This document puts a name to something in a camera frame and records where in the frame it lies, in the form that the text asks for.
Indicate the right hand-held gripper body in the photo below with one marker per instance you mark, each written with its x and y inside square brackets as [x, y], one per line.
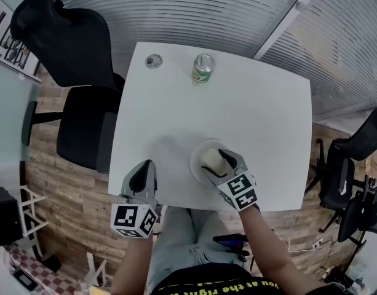
[239, 192]

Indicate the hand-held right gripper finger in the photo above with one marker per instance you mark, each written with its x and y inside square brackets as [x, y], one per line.
[217, 177]
[234, 160]

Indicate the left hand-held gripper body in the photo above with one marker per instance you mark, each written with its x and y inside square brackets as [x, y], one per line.
[126, 218]

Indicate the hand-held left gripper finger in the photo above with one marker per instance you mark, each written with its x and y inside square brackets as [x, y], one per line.
[136, 172]
[153, 177]

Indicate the pale bun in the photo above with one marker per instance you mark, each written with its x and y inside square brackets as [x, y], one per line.
[211, 160]

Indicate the white round plate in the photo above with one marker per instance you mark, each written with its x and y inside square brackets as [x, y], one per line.
[196, 164]

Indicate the person's left forearm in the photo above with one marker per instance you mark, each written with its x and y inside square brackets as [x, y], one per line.
[133, 263]

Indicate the person's right forearm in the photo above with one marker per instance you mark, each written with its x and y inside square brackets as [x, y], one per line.
[268, 250]

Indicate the black phone with red edge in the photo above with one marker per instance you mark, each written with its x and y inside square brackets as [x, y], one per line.
[229, 242]

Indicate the person's legs in light jeans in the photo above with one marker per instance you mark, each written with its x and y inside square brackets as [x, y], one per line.
[176, 241]

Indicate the white folding stand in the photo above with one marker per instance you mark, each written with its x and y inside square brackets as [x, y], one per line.
[96, 272]

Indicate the person's black printed shirt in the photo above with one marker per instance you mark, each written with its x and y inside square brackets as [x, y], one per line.
[225, 283]

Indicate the white power strip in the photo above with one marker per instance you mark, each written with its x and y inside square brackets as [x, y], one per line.
[318, 243]

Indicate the green soda can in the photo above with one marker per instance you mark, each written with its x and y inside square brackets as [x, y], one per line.
[203, 69]

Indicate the black mesh office chair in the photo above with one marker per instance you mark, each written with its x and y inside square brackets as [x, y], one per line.
[342, 171]

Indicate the small grey screen device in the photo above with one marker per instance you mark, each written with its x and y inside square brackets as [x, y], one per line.
[24, 280]

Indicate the black box cabinet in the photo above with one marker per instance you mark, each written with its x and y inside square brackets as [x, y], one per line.
[5, 217]

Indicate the black low office chair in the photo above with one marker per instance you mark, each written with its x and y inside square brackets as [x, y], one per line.
[358, 220]

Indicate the black high-back office chair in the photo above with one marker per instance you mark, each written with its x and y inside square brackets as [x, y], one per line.
[71, 48]

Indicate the white metal frame rack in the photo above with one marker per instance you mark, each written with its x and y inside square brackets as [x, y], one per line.
[29, 214]

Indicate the wall shelf with pictures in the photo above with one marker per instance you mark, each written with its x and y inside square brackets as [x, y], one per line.
[14, 52]

